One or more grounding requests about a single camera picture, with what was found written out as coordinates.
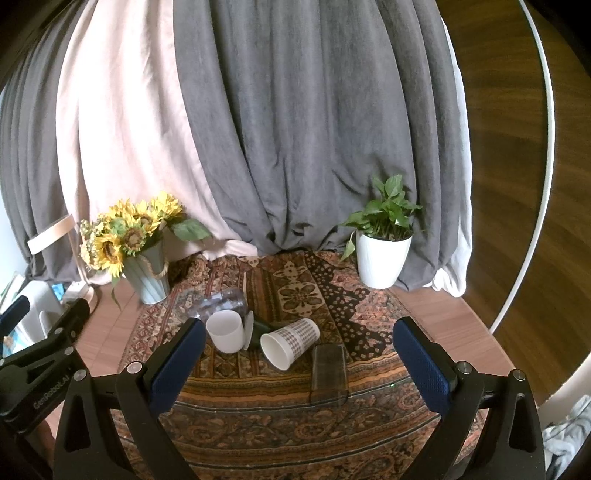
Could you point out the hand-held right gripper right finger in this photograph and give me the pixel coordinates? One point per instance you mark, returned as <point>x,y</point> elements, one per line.
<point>427,369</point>

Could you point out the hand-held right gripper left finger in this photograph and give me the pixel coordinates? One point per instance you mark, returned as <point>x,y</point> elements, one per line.
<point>178,369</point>

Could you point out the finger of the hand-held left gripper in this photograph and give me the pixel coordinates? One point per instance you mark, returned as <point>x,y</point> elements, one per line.
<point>14,313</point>
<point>69,321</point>

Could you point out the white cup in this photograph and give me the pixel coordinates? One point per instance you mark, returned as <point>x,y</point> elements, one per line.
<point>225,333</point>

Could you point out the clear plastic cup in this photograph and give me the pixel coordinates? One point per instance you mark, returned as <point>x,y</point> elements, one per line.
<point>217,304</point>

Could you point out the dark green cup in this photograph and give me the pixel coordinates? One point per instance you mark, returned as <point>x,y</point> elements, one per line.
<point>256,336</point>

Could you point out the smoky transparent cup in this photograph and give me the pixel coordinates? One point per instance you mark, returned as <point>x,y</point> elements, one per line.
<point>328,374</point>

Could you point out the checked paper cup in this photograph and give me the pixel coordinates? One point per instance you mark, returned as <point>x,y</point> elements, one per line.
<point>295,340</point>

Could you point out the white box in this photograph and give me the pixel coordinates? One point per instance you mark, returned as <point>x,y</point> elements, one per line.
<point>34,304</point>

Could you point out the grey-green metal bucket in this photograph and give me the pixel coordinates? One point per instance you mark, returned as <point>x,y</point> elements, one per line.
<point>150,277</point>

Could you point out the sunflower bouquet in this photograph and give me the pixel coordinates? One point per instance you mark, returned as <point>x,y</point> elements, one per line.
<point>131,230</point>

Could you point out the white curtain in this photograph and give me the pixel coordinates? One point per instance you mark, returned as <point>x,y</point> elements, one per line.
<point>457,258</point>

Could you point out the white ribbed plant pot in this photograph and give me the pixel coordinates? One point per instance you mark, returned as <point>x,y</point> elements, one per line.
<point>381,261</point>

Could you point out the narrow grey curtain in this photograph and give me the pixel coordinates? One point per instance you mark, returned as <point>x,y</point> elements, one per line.
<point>32,184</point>

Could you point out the patterned brown table cloth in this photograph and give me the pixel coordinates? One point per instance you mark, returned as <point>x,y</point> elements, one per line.
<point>300,438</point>

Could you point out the grey crumpled cloth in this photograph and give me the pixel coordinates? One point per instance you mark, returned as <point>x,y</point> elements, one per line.
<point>563,443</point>

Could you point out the green leafy plant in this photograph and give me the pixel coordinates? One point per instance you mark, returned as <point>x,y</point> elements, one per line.
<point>385,214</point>

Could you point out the pink curtain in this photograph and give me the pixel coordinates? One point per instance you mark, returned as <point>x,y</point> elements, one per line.
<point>138,138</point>

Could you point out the wide grey curtain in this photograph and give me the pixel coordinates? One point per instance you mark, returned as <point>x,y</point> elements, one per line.
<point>300,138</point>

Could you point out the white hoop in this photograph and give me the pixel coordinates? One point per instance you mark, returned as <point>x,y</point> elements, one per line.
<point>549,115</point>

